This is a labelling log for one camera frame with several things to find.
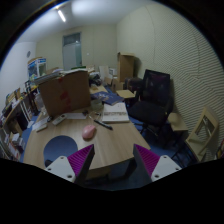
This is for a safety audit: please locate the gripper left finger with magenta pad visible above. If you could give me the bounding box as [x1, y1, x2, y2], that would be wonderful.
[45, 144, 95, 186]

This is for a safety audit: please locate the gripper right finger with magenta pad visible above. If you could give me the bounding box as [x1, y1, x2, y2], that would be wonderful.
[133, 144, 181, 182]

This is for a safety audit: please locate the round blue mouse pad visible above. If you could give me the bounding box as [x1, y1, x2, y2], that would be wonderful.
[43, 135, 78, 166]

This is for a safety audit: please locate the pink computer mouse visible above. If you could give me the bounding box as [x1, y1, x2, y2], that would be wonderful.
[82, 125, 96, 139]

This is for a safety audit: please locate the black marker pen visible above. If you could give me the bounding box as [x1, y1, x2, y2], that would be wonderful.
[94, 119, 113, 130]

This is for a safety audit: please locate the small wooden stool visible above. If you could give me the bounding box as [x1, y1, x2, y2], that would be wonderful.
[167, 112, 190, 148]

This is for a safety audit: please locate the white remote control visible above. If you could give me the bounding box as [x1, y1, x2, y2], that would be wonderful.
[52, 114, 67, 126]

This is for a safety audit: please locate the white paper sheet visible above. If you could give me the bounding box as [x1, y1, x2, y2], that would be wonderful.
[65, 113, 86, 120]

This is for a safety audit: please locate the black office chair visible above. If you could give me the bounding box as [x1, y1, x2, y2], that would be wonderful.
[127, 69, 174, 138]

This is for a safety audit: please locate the small white flat device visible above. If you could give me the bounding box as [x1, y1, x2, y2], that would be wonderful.
[36, 124, 48, 132]

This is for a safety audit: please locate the white closed laptop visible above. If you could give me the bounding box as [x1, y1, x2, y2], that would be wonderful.
[102, 102, 129, 123]

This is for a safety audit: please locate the beige folding wooden chair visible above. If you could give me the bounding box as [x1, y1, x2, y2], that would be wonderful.
[185, 106, 219, 162]

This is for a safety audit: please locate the large brown cardboard box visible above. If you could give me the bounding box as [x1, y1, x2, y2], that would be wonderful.
[39, 71, 91, 117]

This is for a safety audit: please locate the blue book on table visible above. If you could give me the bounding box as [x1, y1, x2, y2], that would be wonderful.
[91, 91, 124, 105]

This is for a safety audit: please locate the colourful printed box on shelf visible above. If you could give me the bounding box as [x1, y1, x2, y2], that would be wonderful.
[27, 57, 46, 81]

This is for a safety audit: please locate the tall cardboard box in corner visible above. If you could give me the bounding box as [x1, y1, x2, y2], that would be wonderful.
[117, 52, 134, 82]

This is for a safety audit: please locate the white door with window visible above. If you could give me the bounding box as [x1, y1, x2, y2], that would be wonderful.
[63, 33, 82, 70]

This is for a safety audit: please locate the ceiling fluorescent light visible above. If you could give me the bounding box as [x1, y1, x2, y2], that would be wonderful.
[57, 10, 66, 22]

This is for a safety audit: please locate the bookshelf at left wall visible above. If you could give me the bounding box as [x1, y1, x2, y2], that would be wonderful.
[0, 88, 39, 161]

